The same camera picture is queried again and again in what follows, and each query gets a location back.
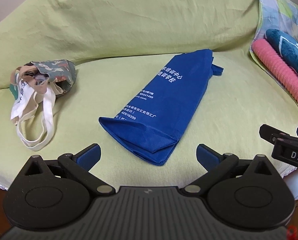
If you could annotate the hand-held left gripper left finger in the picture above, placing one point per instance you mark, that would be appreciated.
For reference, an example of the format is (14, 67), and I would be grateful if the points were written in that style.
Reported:
(87, 155)

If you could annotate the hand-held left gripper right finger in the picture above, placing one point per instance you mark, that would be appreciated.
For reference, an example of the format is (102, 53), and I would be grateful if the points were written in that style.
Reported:
(206, 155)

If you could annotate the blue shopping bag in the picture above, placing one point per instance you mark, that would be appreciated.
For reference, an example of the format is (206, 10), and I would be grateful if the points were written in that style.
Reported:
(164, 100)

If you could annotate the white canvas tote bag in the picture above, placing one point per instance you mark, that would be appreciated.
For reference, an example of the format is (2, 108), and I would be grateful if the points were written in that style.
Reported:
(47, 105)

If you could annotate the beige canvas bag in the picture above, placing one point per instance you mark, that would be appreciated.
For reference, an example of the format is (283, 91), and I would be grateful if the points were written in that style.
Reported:
(26, 110)

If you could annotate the patterned green fabric bag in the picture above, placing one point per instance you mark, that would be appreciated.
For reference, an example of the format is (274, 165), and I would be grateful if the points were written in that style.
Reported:
(56, 67)

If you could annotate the pink folded blanket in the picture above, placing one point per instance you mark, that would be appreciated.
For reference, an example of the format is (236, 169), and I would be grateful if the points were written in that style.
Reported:
(281, 72)

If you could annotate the teal folded blanket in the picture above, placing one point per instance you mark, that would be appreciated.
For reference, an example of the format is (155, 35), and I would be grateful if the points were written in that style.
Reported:
(284, 42)

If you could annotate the patchwork blanket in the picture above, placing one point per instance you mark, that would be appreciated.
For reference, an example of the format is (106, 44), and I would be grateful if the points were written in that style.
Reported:
(276, 12)

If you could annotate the light green sofa cover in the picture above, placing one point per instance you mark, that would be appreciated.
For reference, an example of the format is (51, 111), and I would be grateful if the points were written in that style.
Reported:
(113, 17)

